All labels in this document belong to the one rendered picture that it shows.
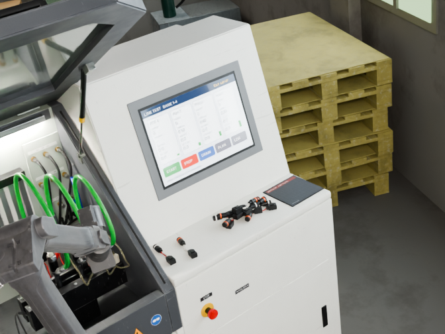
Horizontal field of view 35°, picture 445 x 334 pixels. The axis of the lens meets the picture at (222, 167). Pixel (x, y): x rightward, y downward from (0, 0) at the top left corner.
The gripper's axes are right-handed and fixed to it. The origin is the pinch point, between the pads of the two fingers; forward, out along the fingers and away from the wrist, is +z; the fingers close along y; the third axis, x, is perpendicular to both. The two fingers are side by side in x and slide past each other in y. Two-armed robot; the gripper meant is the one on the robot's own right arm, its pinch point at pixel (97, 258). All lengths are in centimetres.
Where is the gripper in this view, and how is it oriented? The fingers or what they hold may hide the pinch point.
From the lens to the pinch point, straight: 198.1
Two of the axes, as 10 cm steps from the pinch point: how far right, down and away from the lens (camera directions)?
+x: -9.1, 3.0, -2.9
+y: -3.8, -8.9, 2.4
